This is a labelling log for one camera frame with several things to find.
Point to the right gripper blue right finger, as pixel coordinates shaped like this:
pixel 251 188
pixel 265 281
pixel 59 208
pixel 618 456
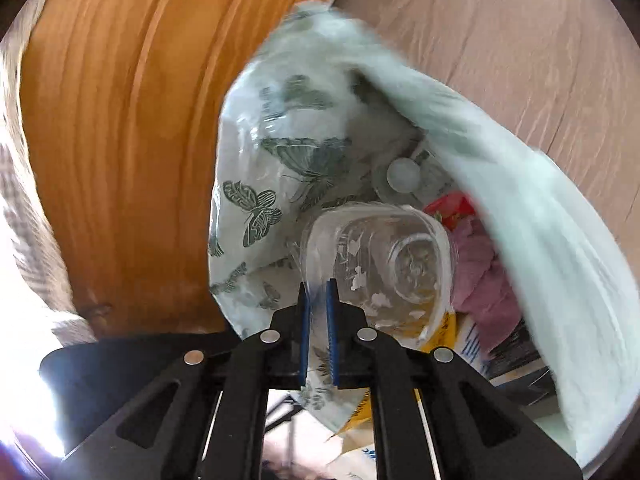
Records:
pixel 343 321

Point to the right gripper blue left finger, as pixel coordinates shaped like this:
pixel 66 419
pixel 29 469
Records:
pixel 292 349

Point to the crushed clear bottle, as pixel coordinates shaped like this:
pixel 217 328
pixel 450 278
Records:
pixel 395 262

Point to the butterfly print trash bag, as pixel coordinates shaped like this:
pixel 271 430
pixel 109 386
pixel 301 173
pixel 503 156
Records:
pixel 311 124

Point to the white medicine box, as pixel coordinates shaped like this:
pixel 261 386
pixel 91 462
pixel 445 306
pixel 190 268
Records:
pixel 468 347

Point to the purple cloth ball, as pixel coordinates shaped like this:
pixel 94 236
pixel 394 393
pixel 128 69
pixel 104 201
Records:
pixel 481 287

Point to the red snack wrapper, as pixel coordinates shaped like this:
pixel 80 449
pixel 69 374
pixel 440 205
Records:
pixel 451 209

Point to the checkered bed blanket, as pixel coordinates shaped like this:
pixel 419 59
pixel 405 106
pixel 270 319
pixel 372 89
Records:
pixel 33 251

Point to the black stool frame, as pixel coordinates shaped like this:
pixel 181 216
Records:
pixel 283 410

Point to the wooden bed frame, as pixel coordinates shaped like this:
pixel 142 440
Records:
pixel 120 103

